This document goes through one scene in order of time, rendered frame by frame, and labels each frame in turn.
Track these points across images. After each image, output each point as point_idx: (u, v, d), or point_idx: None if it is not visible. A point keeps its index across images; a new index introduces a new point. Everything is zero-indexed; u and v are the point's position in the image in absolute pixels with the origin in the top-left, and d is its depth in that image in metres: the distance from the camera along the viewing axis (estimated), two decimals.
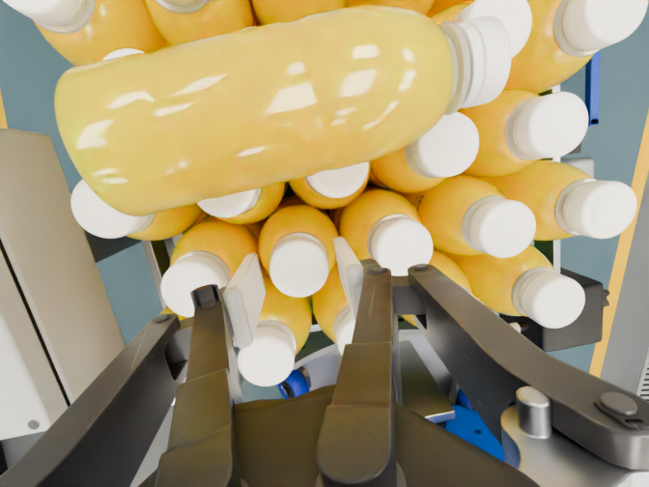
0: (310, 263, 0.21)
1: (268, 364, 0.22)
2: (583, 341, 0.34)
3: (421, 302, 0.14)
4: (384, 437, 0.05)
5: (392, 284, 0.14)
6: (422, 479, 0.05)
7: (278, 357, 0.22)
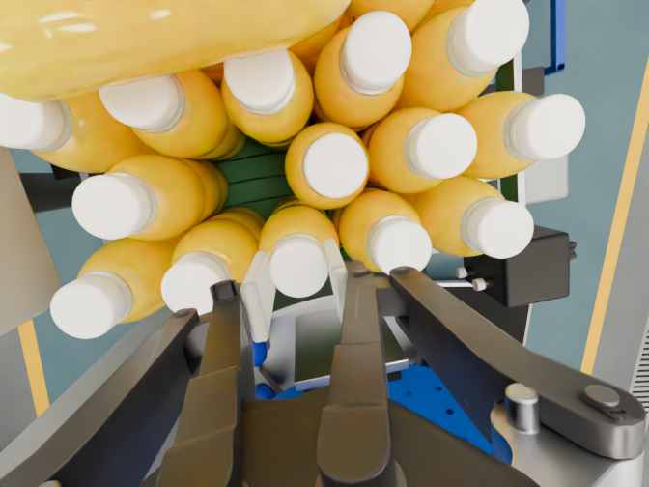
0: None
1: (194, 293, 0.21)
2: (550, 296, 0.33)
3: (402, 304, 0.14)
4: (383, 434, 0.05)
5: (374, 286, 0.14)
6: (422, 479, 0.05)
7: (204, 284, 0.21)
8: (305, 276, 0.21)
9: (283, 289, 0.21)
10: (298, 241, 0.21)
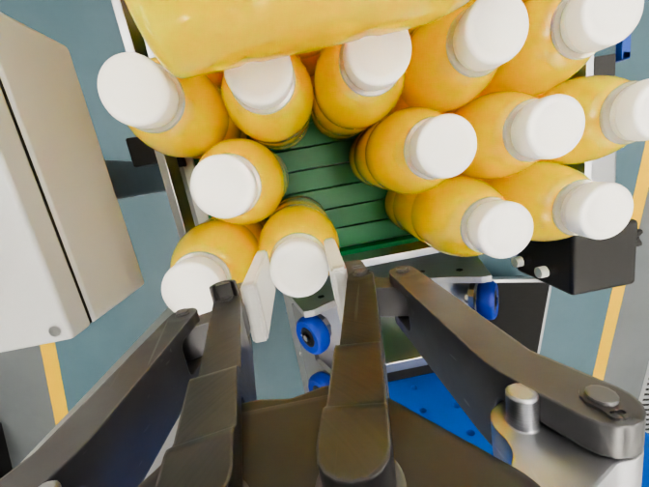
0: None
1: (301, 272, 0.21)
2: (615, 282, 0.33)
3: (402, 304, 0.14)
4: (383, 434, 0.05)
5: (374, 286, 0.14)
6: (422, 479, 0.05)
7: (312, 264, 0.21)
8: None
9: None
10: None
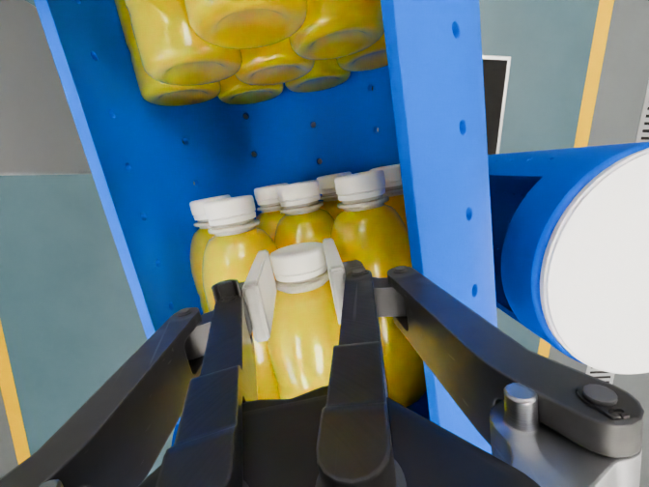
0: None
1: (298, 248, 0.23)
2: None
3: (400, 304, 0.14)
4: (383, 434, 0.05)
5: (372, 286, 0.14)
6: (422, 479, 0.05)
7: (309, 245, 0.23)
8: None
9: None
10: None
